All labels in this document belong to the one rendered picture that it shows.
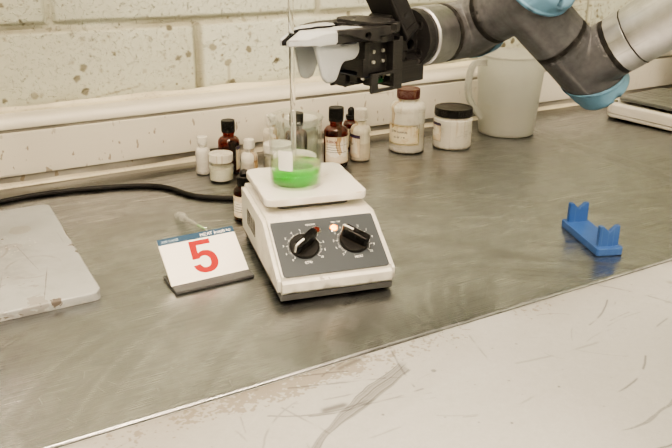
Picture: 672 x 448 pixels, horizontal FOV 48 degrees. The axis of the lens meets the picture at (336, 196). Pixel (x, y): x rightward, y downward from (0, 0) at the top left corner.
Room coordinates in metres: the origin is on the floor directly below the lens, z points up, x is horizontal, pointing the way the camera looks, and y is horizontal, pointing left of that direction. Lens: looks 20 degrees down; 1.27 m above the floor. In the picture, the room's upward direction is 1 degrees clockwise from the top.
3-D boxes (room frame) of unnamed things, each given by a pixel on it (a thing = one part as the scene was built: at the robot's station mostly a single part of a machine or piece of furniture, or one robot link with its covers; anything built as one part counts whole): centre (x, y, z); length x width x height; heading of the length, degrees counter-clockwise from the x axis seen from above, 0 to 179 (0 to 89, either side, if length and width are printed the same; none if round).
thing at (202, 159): (1.14, 0.21, 0.93); 0.02 x 0.02 x 0.06
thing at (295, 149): (0.84, 0.05, 1.03); 0.07 x 0.06 x 0.08; 22
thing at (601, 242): (0.88, -0.32, 0.92); 0.10 x 0.03 x 0.04; 9
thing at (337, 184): (0.85, 0.04, 0.98); 0.12 x 0.12 x 0.01; 18
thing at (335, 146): (1.19, 0.00, 0.95); 0.04 x 0.04 x 0.10
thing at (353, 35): (0.87, -0.03, 1.16); 0.09 x 0.05 x 0.02; 135
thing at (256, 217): (0.83, 0.03, 0.94); 0.22 x 0.13 x 0.08; 18
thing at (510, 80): (1.40, -0.31, 0.97); 0.18 x 0.13 x 0.15; 122
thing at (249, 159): (1.10, 0.13, 0.93); 0.03 x 0.03 x 0.07
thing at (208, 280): (0.77, 0.14, 0.92); 0.09 x 0.06 x 0.04; 120
